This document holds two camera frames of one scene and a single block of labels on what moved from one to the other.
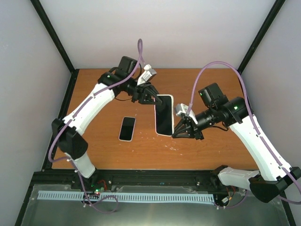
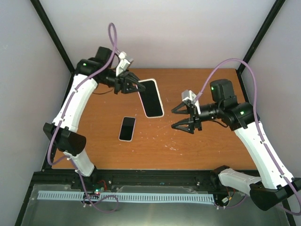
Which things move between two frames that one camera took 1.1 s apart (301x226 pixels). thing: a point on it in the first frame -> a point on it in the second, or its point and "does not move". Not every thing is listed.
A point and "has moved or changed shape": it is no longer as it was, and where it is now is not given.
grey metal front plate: (65, 205) does not move
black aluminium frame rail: (161, 177) does not move
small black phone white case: (127, 130) does not move
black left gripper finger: (146, 96) -> (130, 85)
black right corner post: (269, 20) does not move
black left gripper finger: (152, 89) -> (131, 76)
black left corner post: (50, 28) does not move
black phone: (164, 115) has moved or changed shape
